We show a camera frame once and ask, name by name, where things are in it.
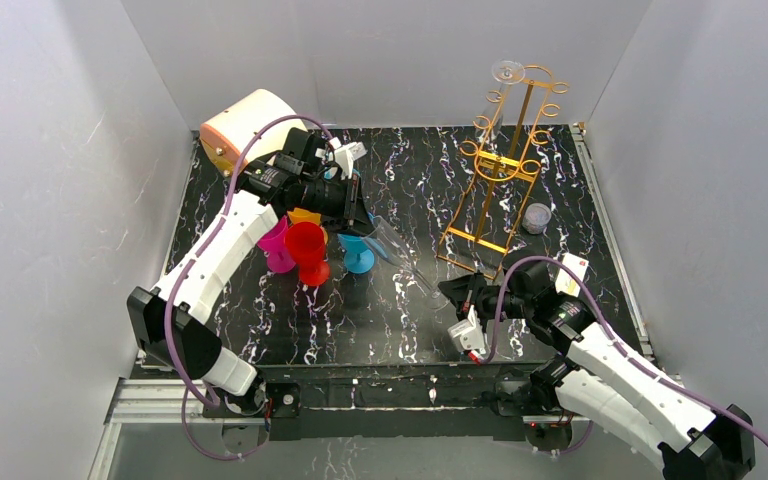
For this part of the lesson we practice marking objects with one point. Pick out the small grey glitter jar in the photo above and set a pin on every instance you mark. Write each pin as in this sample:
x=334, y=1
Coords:
x=536, y=218

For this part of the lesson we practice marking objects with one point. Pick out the round beige box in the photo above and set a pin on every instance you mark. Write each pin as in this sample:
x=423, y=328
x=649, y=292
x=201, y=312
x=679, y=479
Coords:
x=224, y=136

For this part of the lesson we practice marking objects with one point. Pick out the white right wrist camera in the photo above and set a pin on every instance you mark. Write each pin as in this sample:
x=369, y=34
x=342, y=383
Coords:
x=469, y=338

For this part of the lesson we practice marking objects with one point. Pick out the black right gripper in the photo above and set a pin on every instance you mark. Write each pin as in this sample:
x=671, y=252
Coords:
x=480, y=296

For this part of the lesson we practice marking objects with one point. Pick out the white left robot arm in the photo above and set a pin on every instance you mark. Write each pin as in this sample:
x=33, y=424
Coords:
x=169, y=319

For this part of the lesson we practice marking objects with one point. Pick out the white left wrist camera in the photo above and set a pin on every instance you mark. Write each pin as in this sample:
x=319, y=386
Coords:
x=340, y=162

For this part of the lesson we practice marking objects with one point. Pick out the red wine glass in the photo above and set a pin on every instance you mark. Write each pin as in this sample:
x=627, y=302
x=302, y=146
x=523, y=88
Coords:
x=313, y=268

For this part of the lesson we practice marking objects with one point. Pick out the gold wine glass rack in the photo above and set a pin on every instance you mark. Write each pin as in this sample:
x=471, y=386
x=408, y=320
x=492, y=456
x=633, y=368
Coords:
x=483, y=226

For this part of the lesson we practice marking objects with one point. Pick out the clear wine glass front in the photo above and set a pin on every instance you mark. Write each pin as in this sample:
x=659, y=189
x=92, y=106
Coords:
x=390, y=247

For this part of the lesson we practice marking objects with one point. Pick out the clear wine glass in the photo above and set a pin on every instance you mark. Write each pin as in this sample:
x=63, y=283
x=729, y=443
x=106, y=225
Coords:
x=390, y=247
x=505, y=75

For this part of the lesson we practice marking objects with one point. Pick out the blue wine glass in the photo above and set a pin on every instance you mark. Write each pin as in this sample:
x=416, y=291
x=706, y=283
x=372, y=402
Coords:
x=358, y=258

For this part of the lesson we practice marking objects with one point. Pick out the orange wine glass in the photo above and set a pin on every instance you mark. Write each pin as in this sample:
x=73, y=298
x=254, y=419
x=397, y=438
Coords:
x=304, y=216

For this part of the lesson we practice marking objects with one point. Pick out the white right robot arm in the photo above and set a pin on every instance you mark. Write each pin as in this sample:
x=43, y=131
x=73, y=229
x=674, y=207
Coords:
x=594, y=372

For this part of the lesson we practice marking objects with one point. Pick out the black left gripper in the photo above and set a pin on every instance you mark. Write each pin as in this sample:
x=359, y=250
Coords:
x=355, y=204

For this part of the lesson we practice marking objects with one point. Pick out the long white green box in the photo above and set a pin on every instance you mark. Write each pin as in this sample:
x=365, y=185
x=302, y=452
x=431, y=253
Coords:
x=566, y=282

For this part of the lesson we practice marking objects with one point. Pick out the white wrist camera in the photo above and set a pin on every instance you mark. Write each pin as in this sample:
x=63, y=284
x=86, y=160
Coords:
x=340, y=162
x=469, y=338

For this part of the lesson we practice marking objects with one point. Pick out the magenta wine glass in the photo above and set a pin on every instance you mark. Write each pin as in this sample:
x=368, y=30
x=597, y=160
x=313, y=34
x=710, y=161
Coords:
x=278, y=259

